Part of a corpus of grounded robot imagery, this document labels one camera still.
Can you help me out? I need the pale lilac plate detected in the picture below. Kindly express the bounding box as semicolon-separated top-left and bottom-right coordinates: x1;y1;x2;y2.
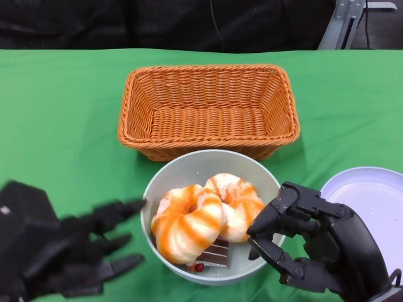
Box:
320;166;403;277

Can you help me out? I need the thin black hanging cable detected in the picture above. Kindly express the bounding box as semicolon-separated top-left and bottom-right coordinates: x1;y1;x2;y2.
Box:
209;0;226;53

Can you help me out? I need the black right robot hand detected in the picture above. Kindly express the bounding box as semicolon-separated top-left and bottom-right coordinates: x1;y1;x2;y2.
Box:
246;181;394;298

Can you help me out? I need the grey round bowl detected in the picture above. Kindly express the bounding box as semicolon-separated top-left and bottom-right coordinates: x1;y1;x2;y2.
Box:
140;148;287;286

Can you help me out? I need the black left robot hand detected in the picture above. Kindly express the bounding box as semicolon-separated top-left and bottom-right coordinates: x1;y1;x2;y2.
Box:
21;198;147;298

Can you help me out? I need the chocolate layer cake slice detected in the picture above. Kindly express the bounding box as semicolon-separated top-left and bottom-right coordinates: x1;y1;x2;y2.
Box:
185;237;230;274

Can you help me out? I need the black cloth backdrop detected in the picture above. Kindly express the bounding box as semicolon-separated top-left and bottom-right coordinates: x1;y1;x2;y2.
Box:
0;0;338;53

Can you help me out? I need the grey metal stand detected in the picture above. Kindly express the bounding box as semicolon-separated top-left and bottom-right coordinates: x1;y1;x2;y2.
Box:
317;0;398;50

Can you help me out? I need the orange striped bread ring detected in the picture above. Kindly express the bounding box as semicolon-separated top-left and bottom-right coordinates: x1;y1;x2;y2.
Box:
150;184;224;265
204;172;266;243

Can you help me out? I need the orange wicker basket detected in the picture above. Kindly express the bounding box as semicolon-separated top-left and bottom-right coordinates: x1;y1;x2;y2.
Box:
116;64;300;163

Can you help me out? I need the black cable by stand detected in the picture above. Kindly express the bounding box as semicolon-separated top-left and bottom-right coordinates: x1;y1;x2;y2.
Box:
364;8;372;48

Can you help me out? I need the green tablecloth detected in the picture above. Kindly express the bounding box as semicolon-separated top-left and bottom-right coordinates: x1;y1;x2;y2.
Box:
0;47;403;302

